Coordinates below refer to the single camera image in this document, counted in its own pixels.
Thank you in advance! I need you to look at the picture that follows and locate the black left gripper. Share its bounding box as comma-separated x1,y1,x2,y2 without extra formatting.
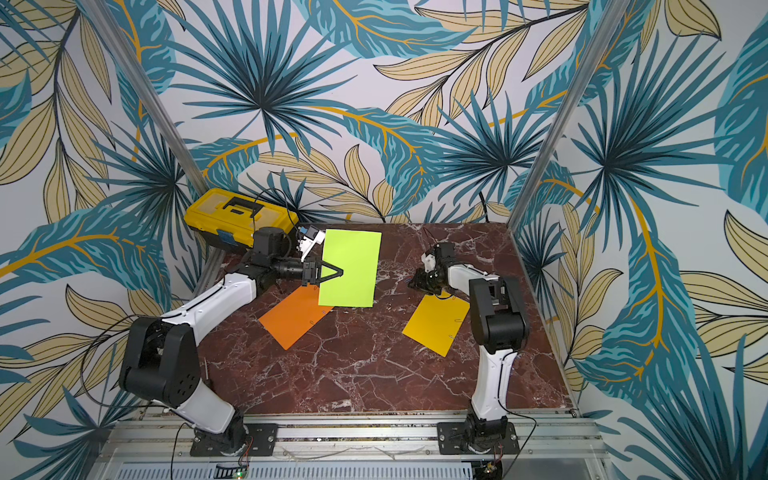
271,254,343,286

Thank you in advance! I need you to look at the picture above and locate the green paper sheet stack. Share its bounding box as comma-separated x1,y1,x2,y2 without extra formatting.
318,229,382,308

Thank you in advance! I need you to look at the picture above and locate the yellow paper sheet stack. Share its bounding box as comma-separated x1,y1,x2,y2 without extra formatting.
403,295,470,357

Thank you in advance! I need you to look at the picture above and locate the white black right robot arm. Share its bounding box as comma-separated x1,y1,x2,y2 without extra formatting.
409,242,530,429

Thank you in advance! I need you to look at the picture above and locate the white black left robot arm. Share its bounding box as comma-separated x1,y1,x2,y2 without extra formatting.
118,227,343,450

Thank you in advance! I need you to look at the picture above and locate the orange paper sheet stack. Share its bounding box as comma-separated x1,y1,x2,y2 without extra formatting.
259,286,332,350

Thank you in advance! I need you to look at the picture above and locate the yellow black toolbox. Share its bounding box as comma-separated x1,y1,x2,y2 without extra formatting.
184,188,298,253

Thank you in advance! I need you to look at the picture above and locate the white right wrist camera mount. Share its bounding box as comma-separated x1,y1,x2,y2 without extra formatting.
421,253,436,272

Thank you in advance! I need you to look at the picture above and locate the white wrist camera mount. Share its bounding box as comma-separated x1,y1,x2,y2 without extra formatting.
297,226,326,261
421,253,436,272

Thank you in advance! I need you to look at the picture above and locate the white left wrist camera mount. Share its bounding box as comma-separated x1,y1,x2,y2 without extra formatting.
297,226,326,261

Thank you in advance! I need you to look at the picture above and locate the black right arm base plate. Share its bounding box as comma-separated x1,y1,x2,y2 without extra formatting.
437,418,520,455

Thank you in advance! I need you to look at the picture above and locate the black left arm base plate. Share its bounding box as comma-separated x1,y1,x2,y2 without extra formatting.
190,423,278,457

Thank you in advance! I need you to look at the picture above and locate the aluminium front rail frame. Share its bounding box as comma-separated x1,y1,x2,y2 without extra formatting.
88,410,618,479

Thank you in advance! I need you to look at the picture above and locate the aluminium corner post right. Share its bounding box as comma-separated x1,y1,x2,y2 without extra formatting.
507,0,629,234

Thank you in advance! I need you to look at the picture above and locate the aluminium corner post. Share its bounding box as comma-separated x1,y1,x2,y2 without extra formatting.
80,0,209,195
507,0,629,234

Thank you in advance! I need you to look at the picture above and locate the aluminium corner post left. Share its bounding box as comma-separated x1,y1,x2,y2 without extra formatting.
80,0,209,195

